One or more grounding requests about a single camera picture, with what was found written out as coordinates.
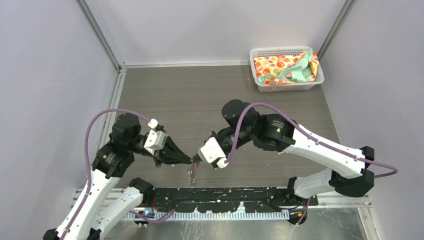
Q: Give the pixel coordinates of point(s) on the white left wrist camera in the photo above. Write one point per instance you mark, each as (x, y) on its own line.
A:
(156, 139)

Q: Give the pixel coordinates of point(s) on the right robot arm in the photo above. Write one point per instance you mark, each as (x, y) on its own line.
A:
(346, 170)

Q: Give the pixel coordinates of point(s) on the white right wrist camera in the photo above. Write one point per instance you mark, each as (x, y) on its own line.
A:
(212, 153)

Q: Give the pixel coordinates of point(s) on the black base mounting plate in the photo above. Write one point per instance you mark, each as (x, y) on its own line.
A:
(222, 199)

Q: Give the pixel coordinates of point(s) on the white plastic basket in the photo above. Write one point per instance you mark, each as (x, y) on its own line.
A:
(270, 51)

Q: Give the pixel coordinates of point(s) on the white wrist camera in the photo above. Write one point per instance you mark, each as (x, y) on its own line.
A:
(156, 139)
(212, 153)

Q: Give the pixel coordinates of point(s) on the colourful patterned cloth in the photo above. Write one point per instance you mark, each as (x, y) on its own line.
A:
(285, 69)

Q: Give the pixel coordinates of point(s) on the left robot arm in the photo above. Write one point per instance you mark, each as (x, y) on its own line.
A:
(131, 134)

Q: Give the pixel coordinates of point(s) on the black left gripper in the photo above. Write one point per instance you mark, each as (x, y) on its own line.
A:
(159, 154)

